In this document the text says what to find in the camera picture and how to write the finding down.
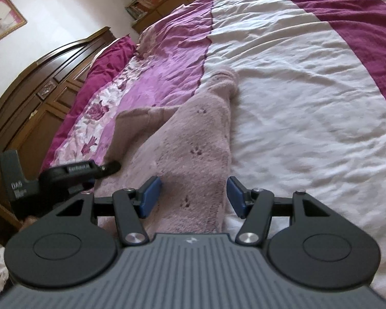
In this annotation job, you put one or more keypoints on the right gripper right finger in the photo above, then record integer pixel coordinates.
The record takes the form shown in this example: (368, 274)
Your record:
(303, 239)

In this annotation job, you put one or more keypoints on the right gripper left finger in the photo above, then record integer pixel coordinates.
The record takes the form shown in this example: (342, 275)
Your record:
(79, 240)

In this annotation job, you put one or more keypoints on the pink knitted cardigan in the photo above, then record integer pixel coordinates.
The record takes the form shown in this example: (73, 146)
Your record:
(188, 147)

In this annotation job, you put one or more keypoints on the dark wooden headboard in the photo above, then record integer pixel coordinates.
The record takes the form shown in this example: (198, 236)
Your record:
(36, 103)

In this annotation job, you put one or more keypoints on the purple floral bedspread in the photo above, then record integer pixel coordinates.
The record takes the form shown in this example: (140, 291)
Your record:
(310, 111)

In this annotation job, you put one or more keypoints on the stack of books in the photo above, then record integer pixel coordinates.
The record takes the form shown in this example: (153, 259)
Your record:
(138, 8)

